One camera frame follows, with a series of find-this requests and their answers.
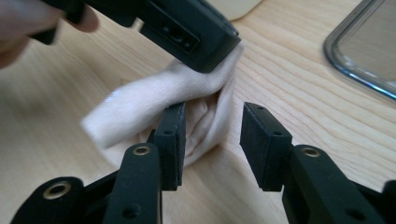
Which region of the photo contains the shiny metal tray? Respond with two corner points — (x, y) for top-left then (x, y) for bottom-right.
(322, 0), (396, 103)

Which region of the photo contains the cream divided storage box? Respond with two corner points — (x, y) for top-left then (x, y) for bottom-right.
(205, 0), (265, 21)

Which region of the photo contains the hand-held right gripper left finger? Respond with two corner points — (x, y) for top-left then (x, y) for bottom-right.
(103, 102), (187, 224)

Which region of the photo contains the pale pink sock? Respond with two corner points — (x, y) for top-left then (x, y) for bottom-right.
(79, 41), (246, 170)

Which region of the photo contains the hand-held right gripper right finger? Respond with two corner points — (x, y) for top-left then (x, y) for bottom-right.
(239, 101), (388, 224)

